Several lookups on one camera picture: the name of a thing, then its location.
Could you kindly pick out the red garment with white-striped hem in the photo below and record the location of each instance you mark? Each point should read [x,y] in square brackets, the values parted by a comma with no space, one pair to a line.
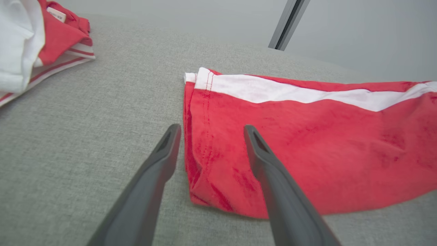
[58,37]

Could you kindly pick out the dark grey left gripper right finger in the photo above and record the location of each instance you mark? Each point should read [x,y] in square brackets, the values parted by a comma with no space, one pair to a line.
[286,205]

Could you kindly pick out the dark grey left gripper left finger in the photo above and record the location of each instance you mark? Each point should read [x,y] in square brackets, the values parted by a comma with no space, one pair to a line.
[143,198]

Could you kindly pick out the grey vertical partition frame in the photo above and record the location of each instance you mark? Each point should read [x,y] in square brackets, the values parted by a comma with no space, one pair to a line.
[285,27]

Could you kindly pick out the red t-shirt with black lettering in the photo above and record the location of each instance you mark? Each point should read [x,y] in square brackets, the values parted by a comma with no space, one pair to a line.
[341,143]

